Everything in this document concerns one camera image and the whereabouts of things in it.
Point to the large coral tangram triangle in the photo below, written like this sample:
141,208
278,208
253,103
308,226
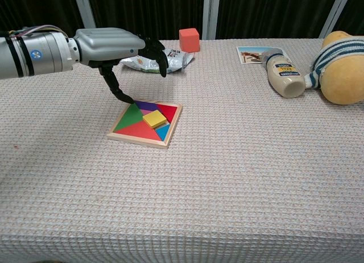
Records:
136,131

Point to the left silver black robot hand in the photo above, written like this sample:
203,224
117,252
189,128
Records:
108,45

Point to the black curtain panel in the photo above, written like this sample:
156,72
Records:
359,7
148,13
37,7
270,13

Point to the purple tangram parallelogram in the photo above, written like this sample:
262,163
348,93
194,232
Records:
149,105

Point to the orange foam cube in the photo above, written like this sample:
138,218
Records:
189,40

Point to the pink tangram triangle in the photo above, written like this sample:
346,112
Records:
146,112

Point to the blue tangram triangle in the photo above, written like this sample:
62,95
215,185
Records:
163,131

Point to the beige waffle tablecloth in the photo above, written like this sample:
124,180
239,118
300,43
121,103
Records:
199,189

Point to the grey aluminium post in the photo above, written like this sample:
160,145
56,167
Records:
85,10
335,13
210,16

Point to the yellow square tangram piece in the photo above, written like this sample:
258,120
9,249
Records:
155,119

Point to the silver blue snack bag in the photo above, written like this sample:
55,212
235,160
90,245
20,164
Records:
176,60

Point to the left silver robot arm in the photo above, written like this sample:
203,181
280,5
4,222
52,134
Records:
37,55

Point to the yellow plush toy striped shirt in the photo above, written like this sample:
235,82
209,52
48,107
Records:
341,78

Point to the red tangram triangle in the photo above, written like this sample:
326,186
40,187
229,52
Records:
170,110

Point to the photo postcard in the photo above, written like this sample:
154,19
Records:
250,55

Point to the beige mayonnaise squeeze bottle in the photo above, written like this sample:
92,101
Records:
284,75

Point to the green tangram triangle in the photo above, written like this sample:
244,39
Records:
129,118

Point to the wooden tangram puzzle tray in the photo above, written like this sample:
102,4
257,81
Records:
136,141

